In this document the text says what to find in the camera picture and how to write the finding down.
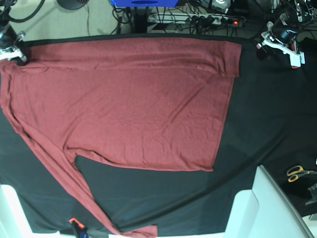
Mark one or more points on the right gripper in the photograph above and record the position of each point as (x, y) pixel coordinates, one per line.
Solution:
(10, 45)

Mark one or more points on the blue orange clamp bottom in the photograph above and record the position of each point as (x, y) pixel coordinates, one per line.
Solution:
(80, 231)

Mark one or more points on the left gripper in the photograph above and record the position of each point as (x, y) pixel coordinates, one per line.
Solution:
(284, 34)

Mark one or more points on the yellow handled scissors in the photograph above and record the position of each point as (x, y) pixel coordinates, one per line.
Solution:
(296, 172)

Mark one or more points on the black table cloth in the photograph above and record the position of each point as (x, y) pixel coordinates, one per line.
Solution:
(271, 120)

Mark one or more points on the maroon long-sleeve T-shirt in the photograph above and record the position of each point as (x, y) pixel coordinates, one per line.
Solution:
(140, 103)

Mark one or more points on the black table leg post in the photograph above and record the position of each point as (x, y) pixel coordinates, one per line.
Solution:
(141, 15)

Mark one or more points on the orange black clamp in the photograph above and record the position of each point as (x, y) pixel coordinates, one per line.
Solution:
(295, 57)

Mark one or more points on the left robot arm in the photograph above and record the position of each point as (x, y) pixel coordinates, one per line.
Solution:
(299, 14)

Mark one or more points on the white power strip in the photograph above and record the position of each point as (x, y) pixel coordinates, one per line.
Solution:
(186, 18)

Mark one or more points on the blue plastic bin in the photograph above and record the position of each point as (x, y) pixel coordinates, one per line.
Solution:
(144, 3)

